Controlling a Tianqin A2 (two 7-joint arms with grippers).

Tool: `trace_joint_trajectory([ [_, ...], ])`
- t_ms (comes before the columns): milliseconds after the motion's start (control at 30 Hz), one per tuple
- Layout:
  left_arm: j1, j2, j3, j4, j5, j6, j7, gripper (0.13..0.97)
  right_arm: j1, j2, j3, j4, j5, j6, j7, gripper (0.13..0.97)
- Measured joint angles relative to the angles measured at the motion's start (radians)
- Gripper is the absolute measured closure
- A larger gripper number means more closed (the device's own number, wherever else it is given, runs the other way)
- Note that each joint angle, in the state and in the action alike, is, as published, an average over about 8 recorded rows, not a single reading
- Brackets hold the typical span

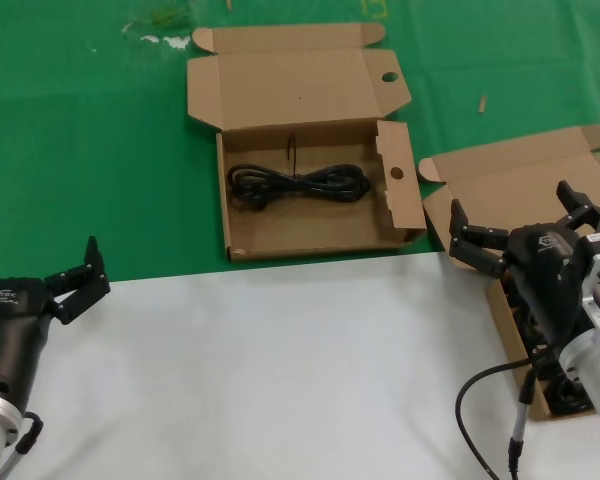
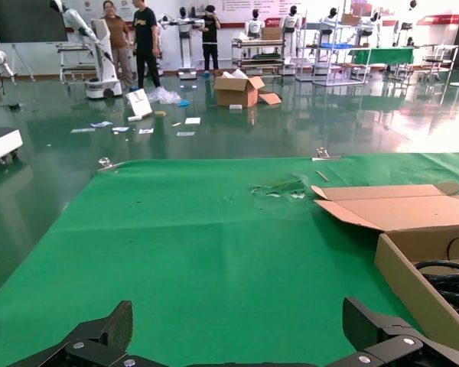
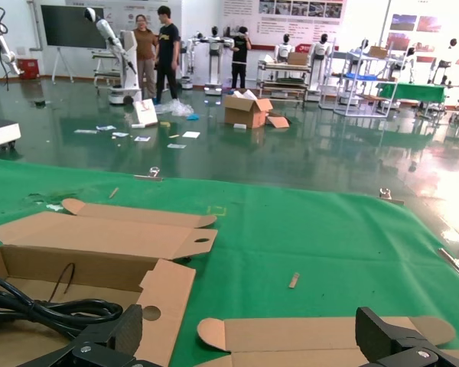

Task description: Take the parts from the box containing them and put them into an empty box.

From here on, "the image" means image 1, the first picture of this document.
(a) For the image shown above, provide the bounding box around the black power cable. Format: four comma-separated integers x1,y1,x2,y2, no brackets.
227,133,373,214

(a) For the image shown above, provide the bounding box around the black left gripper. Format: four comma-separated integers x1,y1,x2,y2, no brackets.
0,235,112,405

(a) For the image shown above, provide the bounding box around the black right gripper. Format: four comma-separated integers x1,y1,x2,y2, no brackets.
448,180,600,351

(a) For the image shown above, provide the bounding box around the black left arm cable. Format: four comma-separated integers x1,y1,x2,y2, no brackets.
0,409,45,480

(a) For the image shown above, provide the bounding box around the green table cloth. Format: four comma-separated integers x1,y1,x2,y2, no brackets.
0,0,600,290

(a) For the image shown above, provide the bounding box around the pile of black power cables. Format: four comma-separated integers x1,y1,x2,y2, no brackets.
504,279,600,416

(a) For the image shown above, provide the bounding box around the cardboard box with round holes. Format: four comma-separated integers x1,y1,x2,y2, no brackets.
185,21,429,263

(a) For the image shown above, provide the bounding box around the plain brown cardboard mailer box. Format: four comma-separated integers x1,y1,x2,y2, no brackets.
417,124,600,423

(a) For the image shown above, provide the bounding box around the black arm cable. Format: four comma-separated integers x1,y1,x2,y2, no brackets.
454,349,549,480
0,409,45,480

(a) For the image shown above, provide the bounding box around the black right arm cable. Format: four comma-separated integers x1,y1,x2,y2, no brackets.
454,349,549,480

